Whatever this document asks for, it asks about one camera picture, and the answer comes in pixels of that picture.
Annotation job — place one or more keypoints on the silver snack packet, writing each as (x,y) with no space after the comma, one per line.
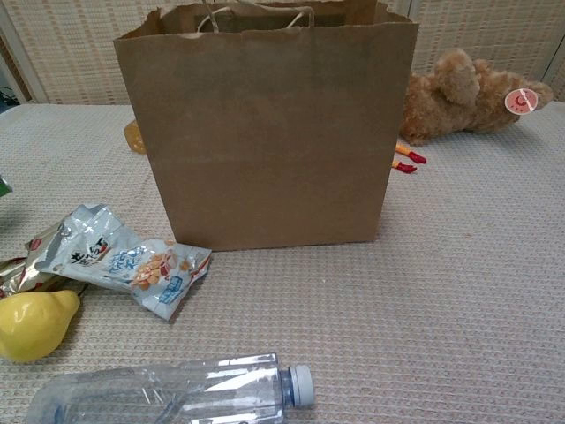
(110,265)

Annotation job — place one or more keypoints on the transparent plastic water bottle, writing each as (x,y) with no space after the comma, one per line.
(154,393)

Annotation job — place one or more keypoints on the brown snack packet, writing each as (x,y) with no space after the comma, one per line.
(17,274)

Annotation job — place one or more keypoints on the yellow pear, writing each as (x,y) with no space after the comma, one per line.
(31,327)

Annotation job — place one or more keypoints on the green box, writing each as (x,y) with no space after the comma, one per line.
(4,187)

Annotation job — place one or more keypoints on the brown paper shopping bag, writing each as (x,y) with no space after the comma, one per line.
(265,132)

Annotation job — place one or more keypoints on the yellow rubber chicken toy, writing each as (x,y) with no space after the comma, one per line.
(404,167)

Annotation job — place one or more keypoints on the beige woven tablecloth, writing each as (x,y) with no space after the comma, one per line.
(397,287)

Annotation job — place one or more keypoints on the brown teddy bear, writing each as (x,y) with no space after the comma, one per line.
(459,106)

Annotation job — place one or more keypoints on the woven folding screen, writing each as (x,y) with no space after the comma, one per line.
(66,53)

